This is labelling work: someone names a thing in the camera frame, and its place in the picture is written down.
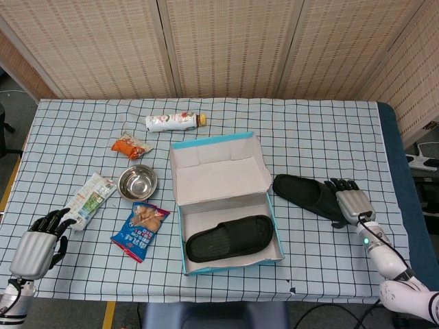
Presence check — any black rubber slipper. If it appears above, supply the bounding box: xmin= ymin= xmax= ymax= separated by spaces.
xmin=185 ymin=215 xmax=275 ymax=264
xmin=272 ymin=173 xmax=344 ymax=220

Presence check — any stainless steel bowl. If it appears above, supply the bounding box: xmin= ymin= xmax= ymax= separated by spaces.
xmin=118 ymin=164 xmax=158 ymax=202

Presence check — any white green paper package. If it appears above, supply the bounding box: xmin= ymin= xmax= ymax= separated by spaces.
xmin=62 ymin=172 xmax=118 ymax=232

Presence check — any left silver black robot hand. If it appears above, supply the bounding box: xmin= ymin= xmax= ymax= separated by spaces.
xmin=9 ymin=207 xmax=75 ymax=280

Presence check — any dark blue table pad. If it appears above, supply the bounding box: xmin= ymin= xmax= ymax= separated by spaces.
xmin=377 ymin=101 xmax=439 ymax=292

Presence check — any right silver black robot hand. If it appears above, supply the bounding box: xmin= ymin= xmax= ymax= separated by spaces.
xmin=324 ymin=177 xmax=377 ymax=230

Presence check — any blue chair seat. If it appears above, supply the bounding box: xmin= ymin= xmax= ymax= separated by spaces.
xmin=142 ymin=302 xmax=289 ymax=329

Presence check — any blue snack bag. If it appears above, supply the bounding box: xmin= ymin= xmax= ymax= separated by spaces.
xmin=110 ymin=201 xmax=171 ymax=264

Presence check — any blue checkered tablecloth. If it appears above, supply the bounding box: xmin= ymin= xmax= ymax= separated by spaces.
xmin=0 ymin=98 xmax=412 ymax=306

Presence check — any white chair base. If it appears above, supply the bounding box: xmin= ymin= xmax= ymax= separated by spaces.
xmin=406 ymin=142 xmax=439 ymax=171

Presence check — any blue cardboard shoe box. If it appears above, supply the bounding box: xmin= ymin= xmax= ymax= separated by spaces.
xmin=169 ymin=132 xmax=285 ymax=276

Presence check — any bamboo folding screen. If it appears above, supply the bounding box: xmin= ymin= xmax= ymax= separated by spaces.
xmin=0 ymin=0 xmax=439 ymax=145

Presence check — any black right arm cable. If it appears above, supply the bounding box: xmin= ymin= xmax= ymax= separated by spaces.
xmin=357 ymin=211 xmax=414 ymax=273

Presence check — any orange snack bag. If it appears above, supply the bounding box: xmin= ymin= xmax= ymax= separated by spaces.
xmin=110 ymin=131 xmax=154 ymax=161

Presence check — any black office chair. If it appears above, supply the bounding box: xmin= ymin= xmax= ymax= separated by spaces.
xmin=0 ymin=102 xmax=16 ymax=158

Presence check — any black floor cable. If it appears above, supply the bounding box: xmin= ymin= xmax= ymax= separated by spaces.
xmin=298 ymin=300 xmax=395 ymax=329

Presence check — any white bottle with yellow cap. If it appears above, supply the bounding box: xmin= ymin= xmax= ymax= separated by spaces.
xmin=145 ymin=112 xmax=208 ymax=133

